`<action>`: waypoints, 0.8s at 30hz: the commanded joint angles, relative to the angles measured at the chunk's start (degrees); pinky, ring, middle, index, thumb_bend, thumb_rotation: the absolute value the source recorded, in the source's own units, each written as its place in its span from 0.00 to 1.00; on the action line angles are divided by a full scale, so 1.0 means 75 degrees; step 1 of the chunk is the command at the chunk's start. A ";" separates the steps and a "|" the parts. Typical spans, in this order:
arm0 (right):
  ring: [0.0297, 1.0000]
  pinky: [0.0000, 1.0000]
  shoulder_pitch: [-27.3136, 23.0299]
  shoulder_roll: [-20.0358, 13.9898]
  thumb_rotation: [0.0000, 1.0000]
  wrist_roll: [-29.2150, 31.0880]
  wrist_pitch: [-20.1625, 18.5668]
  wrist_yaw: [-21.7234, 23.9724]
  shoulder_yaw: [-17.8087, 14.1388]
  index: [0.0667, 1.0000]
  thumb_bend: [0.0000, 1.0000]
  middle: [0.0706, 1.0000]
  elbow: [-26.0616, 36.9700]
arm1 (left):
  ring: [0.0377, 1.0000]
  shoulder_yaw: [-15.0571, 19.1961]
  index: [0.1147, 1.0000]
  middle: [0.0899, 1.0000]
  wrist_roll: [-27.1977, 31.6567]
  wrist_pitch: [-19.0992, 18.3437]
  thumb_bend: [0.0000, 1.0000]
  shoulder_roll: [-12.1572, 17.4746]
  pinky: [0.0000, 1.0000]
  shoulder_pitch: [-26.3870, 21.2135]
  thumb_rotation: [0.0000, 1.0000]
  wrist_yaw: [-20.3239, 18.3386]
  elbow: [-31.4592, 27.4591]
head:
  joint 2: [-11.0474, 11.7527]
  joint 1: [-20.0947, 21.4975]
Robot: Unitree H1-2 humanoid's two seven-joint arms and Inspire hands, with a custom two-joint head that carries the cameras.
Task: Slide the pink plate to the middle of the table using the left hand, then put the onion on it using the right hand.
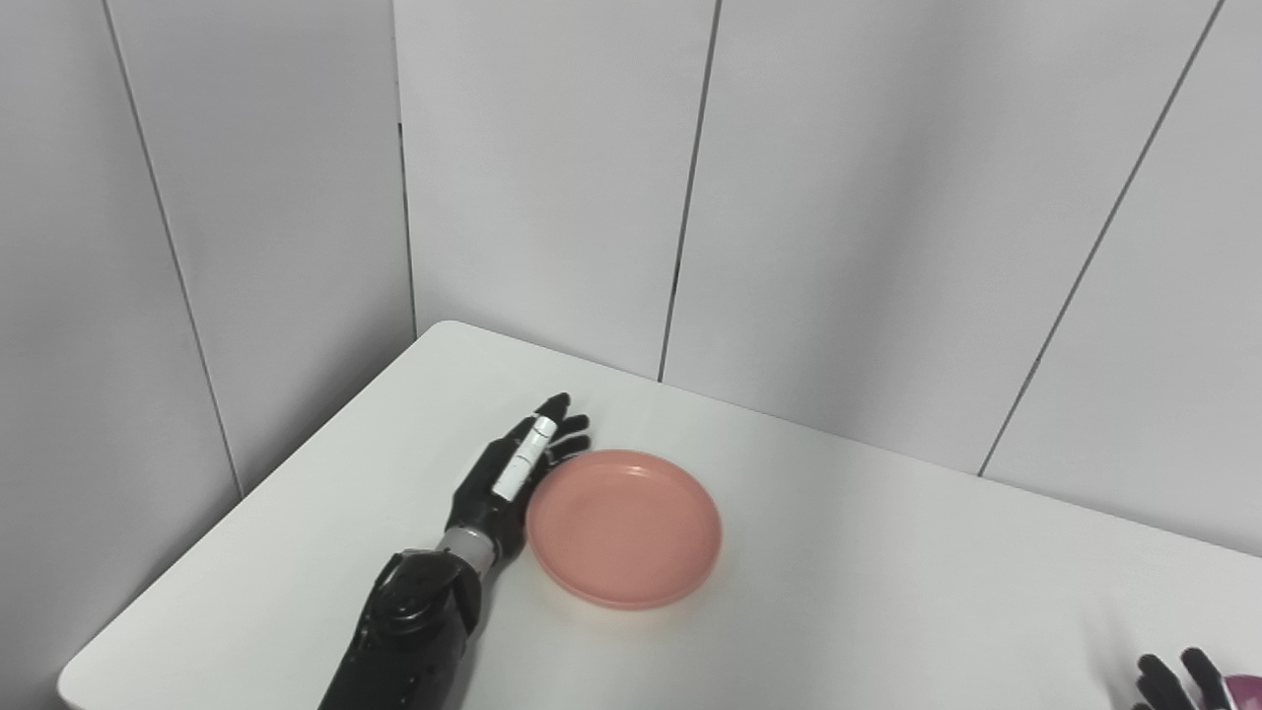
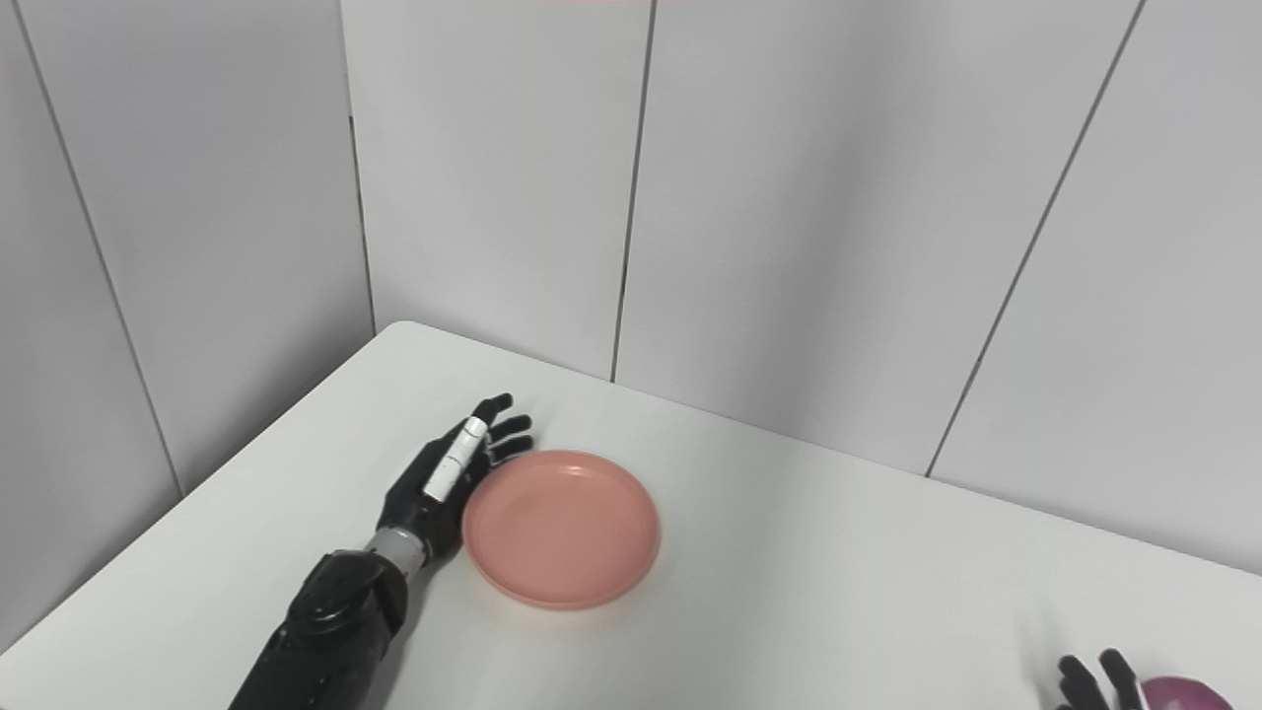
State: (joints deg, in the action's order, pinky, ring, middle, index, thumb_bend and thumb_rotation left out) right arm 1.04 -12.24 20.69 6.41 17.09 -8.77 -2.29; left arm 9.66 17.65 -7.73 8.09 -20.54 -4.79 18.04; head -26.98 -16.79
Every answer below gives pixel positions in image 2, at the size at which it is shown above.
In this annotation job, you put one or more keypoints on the purple red onion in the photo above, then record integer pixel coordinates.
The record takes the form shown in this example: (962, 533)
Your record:
(1188, 695)

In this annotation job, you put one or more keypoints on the pink round plate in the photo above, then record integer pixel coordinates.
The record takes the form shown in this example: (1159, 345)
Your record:
(562, 528)

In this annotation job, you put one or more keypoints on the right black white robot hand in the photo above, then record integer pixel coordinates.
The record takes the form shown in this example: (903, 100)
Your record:
(1099, 690)

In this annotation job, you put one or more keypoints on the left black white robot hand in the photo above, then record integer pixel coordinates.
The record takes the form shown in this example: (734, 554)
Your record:
(419, 503)

